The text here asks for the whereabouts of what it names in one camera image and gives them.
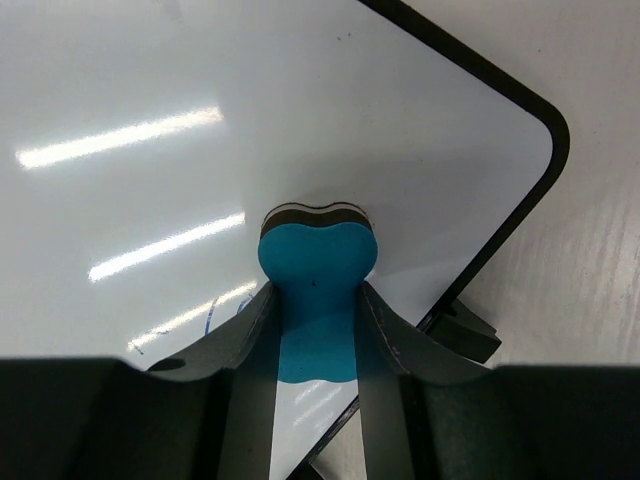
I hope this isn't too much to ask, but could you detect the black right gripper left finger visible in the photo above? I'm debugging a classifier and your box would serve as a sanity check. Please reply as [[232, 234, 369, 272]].
[[148, 283, 280, 479]]

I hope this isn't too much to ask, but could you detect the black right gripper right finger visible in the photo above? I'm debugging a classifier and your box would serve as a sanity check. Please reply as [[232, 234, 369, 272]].
[[354, 282, 486, 479]]

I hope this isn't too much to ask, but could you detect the white whiteboard with black frame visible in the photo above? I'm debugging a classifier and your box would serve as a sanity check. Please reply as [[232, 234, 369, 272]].
[[1, 1, 569, 479]]

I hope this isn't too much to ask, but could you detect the blue whiteboard eraser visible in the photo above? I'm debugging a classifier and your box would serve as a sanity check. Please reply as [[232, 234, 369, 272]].
[[258, 202, 378, 384]]

